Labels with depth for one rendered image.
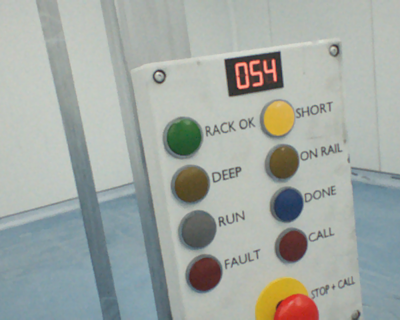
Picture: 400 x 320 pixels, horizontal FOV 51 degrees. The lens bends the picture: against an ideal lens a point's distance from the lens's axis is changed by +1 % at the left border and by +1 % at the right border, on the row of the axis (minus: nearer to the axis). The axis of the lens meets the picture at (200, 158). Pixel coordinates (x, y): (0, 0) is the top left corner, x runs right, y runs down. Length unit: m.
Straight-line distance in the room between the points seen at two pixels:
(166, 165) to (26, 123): 3.79
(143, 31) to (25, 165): 3.77
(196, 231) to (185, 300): 0.06
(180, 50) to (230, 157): 0.11
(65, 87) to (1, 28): 2.69
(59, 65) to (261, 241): 1.18
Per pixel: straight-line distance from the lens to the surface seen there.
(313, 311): 0.37
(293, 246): 0.36
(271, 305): 0.38
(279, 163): 0.34
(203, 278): 0.33
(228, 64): 0.32
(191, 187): 0.31
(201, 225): 0.32
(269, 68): 0.33
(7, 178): 4.10
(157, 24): 0.37
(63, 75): 1.45
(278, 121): 0.33
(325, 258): 0.40
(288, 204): 0.35
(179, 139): 0.30
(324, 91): 0.37
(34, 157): 4.10
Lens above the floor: 1.09
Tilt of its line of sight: 11 degrees down
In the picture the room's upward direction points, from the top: 8 degrees counter-clockwise
